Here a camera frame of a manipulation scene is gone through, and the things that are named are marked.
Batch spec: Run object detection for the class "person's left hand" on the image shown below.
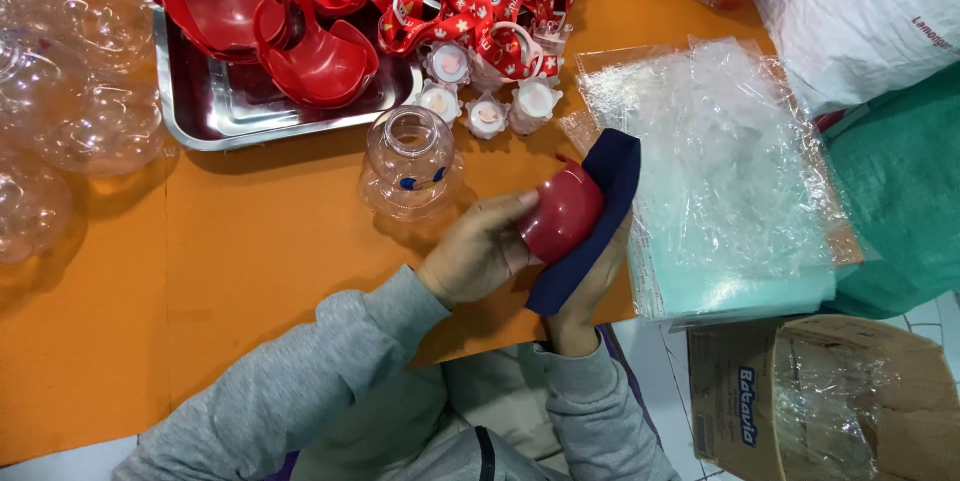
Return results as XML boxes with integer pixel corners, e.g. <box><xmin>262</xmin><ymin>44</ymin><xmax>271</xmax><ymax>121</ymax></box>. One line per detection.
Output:
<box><xmin>414</xmin><ymin>190</ymin><xmax>543</xmax><ymax>309</ymax></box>

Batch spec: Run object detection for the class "person's right hand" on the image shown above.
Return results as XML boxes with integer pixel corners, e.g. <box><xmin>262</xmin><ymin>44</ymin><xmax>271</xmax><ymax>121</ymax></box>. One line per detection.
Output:
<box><xmin>545</xmin><ymin>212</ymin><xmax>633</xmax><ymax>359</ymax></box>

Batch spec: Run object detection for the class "navy blue cloth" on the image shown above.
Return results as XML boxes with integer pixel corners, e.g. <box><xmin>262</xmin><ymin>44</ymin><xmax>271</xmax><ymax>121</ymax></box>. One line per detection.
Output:
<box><xmin>524</xmin><ymin>128</ymin><xmax>643</xmax><ymax>317</ymax></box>

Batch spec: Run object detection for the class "stack of clear plastic bags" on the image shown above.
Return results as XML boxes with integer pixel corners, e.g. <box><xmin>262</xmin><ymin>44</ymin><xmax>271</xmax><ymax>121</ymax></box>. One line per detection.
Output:
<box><xmin>558</xmin><ymin>36</ymin><xmax>883</xmax><ymax>329</ymax></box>

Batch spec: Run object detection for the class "clear bottle with face print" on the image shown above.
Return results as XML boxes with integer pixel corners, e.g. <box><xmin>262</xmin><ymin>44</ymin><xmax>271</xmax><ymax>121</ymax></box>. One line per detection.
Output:
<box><xmin>357</xmin><ymin>106</ymin><xmax>466</xmax><ymax>223</ymax></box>

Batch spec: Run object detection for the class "crumpled clear plastic wrap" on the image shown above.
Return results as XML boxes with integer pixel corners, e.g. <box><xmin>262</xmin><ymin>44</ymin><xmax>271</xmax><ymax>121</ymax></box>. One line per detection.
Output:
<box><xmin>772</xmin><ymin>337</ymin><xmax>901</xmax><ymax>481</ymax></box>

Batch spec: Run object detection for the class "green woven sack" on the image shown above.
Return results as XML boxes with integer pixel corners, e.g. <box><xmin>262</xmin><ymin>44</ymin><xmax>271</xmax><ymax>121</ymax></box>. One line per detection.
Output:
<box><xmin>819</xmin><ymin>64</ymin><xmax>960</xmax><ymax>321</ymax></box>

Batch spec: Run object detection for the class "white woven sack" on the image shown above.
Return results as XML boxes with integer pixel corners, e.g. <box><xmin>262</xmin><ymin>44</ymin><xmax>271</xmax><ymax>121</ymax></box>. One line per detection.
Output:
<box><xmin>753</xmin><ymin>0</ymin><xmax>960</xmax><ymax>119</ymax></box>

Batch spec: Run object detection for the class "brown cardboard box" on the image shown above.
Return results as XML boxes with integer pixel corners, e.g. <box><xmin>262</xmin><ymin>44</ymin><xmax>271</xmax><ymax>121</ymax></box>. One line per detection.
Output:
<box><xmin>686</xmin><ymin>313</ymin><xmax>960</xmax><ymax>481</ymax></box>

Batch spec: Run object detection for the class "orange table mat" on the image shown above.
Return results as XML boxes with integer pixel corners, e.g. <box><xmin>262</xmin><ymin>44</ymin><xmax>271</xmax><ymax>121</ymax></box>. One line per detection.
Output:
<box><xmin>0</xmin><ymin>0</ymin><xmax>864</xmax><ymax>467</ymax></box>

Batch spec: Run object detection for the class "steel tray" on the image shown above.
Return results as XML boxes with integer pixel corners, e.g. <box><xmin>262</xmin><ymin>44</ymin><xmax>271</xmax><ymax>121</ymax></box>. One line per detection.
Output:
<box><xmin>152</xmin><ymin>4</ymin><xmax>426</xmax><ymax>153</ymax></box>

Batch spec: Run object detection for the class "heap of clear plastic bottles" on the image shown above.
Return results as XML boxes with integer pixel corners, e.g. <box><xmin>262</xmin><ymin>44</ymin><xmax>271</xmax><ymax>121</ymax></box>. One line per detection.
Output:
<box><xmin>0</xmin><ymin>0</ymin><xmax>178</xmax><ymax>266</ymax></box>

